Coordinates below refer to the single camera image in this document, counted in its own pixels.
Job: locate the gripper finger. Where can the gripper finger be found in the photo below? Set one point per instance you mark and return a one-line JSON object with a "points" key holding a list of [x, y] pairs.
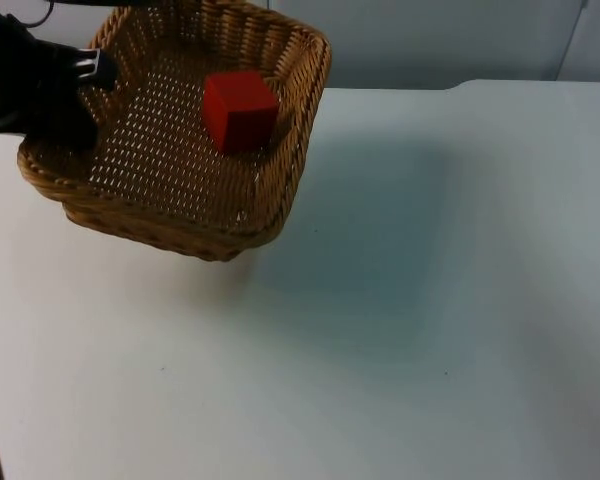
{"points": [[65, 120], [87, 67]]}

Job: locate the pale brown wicker basket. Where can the pale brown wicker basket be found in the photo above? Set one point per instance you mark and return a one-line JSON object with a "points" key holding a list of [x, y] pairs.
{"points": [[180, 175]]}

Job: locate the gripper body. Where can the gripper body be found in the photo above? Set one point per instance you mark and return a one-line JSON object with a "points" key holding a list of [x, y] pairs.
{"points": [[10, 75]]}

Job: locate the red cube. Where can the red cube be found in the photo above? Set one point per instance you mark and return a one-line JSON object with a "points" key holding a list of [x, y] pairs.
{"points": [[240, 110]]}

